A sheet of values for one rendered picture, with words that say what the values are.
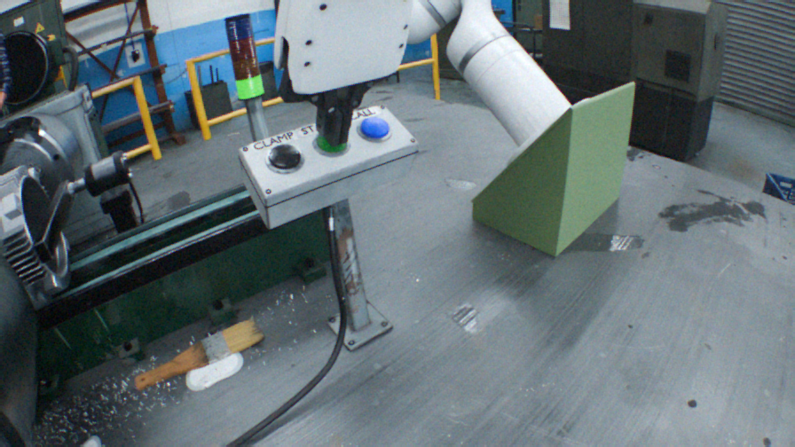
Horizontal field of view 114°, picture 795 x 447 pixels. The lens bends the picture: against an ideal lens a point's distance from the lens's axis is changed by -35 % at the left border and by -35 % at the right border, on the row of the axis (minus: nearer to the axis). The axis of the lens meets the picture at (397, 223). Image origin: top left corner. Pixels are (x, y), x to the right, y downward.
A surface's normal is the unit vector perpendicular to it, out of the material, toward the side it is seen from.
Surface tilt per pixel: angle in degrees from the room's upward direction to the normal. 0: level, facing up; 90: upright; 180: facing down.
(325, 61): 120
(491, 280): 0
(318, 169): 28
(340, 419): 0
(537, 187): 90
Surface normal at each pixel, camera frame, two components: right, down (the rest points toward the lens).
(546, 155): -0.76, 0.40
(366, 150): 0.19, -0.57
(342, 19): 0.47, 0.77
